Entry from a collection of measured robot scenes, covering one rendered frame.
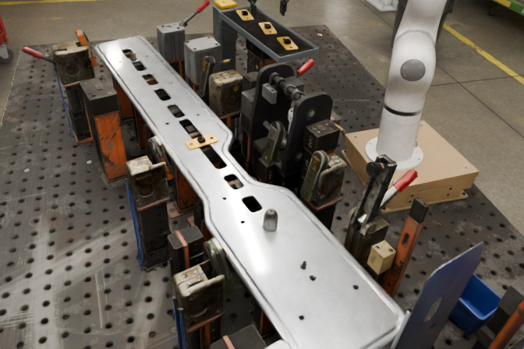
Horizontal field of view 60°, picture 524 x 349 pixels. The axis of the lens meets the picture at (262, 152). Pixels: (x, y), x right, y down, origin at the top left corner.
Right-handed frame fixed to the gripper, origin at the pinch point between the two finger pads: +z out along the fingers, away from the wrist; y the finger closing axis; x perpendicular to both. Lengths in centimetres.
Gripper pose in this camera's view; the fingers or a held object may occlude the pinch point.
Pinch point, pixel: (267, 12)
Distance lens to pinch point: 145.1
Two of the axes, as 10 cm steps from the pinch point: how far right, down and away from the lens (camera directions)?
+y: -9.6, 1.3, -2.4
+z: -0.5, 7.8, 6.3
